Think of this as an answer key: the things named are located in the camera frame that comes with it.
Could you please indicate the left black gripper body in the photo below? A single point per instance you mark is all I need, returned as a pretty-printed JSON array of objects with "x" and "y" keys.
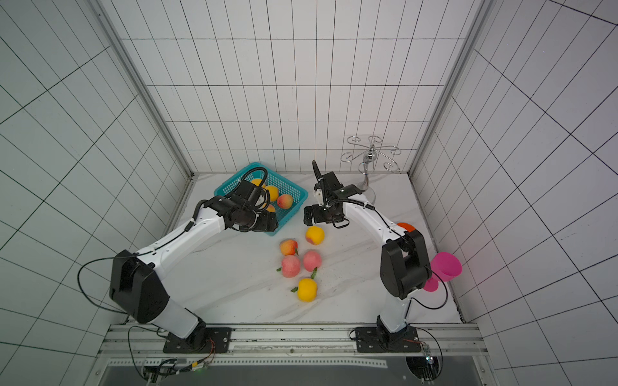
[{"x": 259, "y": 222}]

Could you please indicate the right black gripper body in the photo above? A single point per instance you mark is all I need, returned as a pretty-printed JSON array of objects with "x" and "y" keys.
[{"x": 326, "y": 183}]

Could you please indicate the yellow peach red spot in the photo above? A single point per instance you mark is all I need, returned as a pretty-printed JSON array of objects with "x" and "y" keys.
[{"x": 273, "y": 193}]

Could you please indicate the orange red peach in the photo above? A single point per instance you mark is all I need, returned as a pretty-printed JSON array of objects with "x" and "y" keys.
[
  {"x": 289, "y": 247},
  {"x": 285, "y": 201}
]

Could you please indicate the yellow peach top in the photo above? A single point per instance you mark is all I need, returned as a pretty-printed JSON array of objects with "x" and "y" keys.
[{"x": 315, "y": 235}]

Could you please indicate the pink peach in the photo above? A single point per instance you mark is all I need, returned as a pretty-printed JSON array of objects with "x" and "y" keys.
[
  {"x": 290, "y": 266},
  {"x": 312, "y": 260}
]

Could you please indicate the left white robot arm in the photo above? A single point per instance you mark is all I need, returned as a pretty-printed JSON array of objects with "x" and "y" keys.
[{"x": 137, "y": 279}]

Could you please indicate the silver metal cup rack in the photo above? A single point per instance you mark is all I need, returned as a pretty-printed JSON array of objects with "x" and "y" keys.
[{"x": 371, "y": 149}]

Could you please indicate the orange plastic bowl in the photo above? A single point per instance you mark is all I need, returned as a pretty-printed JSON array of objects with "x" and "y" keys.
[{"x": 409, "y": 228}]

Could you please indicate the pink plastic goblet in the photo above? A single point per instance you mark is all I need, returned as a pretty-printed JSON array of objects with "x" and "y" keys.
[{"x": 444, "y": 268}]

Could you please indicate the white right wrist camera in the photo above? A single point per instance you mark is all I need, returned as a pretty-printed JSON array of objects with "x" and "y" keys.
[{"x": 319, "y": 196}]

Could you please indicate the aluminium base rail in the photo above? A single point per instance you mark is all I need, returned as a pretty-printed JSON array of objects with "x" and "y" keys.
[{"x": 144, "y": 348}]

